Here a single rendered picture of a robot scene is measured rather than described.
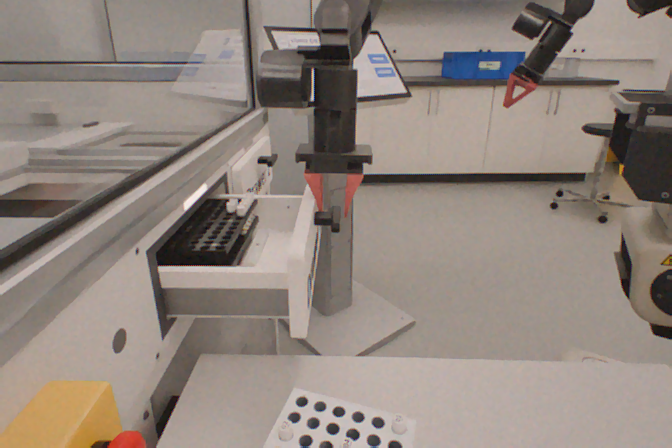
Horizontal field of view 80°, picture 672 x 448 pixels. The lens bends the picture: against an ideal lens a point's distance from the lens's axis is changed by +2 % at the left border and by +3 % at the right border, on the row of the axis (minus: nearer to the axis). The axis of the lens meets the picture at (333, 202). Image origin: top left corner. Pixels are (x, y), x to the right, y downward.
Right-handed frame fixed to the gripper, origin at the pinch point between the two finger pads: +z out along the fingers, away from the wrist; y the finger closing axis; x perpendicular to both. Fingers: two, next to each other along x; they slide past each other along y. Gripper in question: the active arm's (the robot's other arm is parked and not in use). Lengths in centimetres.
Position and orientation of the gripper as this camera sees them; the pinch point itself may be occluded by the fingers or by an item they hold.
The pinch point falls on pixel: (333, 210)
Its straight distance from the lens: 57.2
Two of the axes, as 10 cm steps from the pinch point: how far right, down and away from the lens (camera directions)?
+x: -0.4, 3.5, -9.4
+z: -0.2, 9.4, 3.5
